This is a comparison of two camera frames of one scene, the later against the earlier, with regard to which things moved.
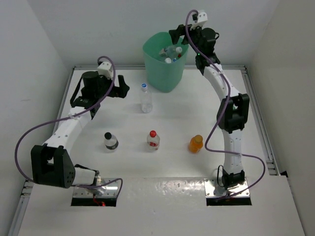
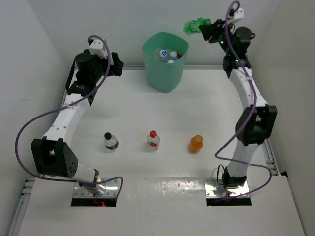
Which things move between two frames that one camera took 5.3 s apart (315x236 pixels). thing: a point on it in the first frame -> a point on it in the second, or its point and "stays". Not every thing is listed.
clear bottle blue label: (169, 60) stays
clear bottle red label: (153, 140) stays
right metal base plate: (213, 190) stays
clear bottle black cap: (110, 141) stays
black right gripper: (181, 30) -> (210, 32)
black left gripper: (118, 91) -> (114, 68)
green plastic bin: (163, 77) stays
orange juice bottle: (196, 144) stays
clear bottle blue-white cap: (146, 103) -> (162, 54)
